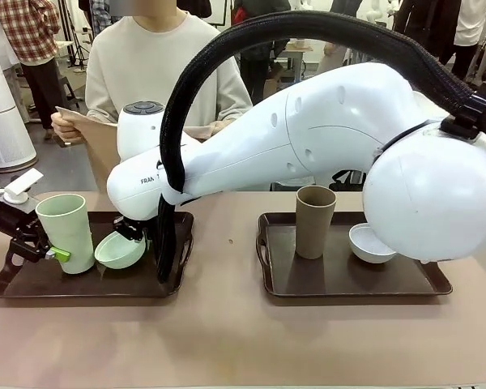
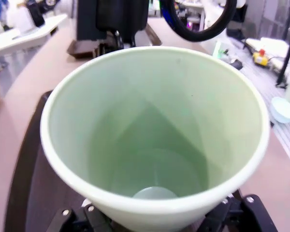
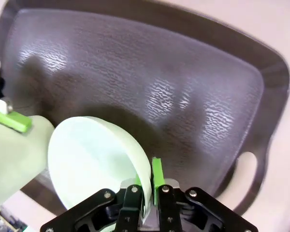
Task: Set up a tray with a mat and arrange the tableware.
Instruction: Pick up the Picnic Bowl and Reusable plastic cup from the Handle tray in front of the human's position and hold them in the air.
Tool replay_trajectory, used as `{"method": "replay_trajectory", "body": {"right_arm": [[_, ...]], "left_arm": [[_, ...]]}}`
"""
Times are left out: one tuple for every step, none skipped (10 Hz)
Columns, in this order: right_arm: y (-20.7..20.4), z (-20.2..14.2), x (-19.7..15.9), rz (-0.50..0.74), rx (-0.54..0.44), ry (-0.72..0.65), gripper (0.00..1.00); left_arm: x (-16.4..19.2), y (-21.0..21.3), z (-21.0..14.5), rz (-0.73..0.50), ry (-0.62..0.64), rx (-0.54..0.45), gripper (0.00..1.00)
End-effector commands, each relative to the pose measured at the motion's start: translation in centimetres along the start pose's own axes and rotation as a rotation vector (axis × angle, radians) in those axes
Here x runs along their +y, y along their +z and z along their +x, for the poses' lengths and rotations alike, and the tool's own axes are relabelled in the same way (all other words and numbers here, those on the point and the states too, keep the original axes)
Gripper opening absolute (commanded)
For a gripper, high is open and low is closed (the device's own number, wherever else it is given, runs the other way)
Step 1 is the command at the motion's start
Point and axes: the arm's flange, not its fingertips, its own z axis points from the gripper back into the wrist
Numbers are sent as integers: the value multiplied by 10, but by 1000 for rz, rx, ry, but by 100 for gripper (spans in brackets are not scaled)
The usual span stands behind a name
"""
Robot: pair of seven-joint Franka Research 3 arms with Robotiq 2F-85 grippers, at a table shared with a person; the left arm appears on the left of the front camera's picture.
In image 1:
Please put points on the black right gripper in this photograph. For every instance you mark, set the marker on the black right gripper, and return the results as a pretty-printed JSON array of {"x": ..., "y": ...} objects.
[{"x": 129, "y": 227}]

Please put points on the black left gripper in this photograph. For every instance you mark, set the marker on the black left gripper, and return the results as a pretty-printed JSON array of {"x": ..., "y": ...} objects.
[{"x": 14, "y": 216}]

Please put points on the light green bowl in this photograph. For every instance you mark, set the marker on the light green bowl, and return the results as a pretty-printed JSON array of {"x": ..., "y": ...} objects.
[{"x": 115, "y": 253}]

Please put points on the light green tall cup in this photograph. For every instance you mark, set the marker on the light green tall cup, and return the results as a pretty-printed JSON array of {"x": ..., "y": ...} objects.
[{"x": 66, "y": 235}]

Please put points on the beige cloth mat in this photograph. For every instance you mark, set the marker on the beige cloth mat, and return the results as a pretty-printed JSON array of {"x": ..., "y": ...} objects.
[{"x": 99, "y": 154}]

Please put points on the brown tall cup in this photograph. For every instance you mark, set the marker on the brown tall cup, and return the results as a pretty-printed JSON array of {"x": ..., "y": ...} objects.
[{"x": 314, "y": 227}]

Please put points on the white bowl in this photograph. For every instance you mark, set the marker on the white bowl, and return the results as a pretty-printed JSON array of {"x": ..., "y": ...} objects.
[{"x": 366, "y": 247}]

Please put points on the dark brown plastic tray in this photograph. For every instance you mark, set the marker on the dark brown plastic tray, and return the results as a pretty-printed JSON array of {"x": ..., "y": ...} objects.
[
  {"x": 105, "y": 283},
  {"x": 332, "y": 279}
]

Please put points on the person's right hand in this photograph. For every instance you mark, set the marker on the person's right hand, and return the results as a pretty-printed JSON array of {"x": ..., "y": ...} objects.
[{"x": 66, "y": 129}]

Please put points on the white air purifier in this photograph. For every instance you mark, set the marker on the white air purifier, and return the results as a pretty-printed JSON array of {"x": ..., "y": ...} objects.
[{"x": 4, "y": 121}]

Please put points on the dark metal stool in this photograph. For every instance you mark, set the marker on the dark metal stool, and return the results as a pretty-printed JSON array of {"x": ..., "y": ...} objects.
[{"x": 69, "y": 87}]

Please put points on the person in cream sweater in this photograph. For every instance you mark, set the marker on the person in cream sweater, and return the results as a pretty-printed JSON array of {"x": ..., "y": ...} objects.
[{"x": 158, "y": 69}]

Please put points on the cardboard box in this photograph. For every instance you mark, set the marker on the cardboard box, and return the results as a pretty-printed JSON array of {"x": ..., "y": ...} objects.
[{"x": 273, "y": 88}]

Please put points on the bystander with red bag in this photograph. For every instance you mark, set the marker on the bystander with red bag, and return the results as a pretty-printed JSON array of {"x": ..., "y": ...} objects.
[{"x": 255, "y": 65}]

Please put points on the bystander in red plaid shirt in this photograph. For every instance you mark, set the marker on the bystander in red plaid shirt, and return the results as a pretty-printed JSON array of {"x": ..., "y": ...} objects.
[{"x": 30, "y": 32}]

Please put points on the bystander in blue plaid shirt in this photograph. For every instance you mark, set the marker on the bystander in blue plaid shirt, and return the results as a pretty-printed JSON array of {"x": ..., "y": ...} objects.
[{"x": 99, "y": 12}]

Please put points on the bystander in black top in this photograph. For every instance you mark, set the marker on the bystander in black top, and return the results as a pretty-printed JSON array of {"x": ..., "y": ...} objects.
[{"x": 200, "y": 7}]

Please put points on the bystander in dark coat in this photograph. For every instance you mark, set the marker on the bystander in dark coat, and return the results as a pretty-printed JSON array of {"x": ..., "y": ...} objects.
[{"x": 425, "y": 18}]

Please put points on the bystander in white shirt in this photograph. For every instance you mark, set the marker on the bystander in white shirt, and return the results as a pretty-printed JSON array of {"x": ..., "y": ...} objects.
[{"x": 474, "y": 24}]

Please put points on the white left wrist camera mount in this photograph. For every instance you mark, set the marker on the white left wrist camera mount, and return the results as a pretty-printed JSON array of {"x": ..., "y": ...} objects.
[{"x": 22, "y": 182}]

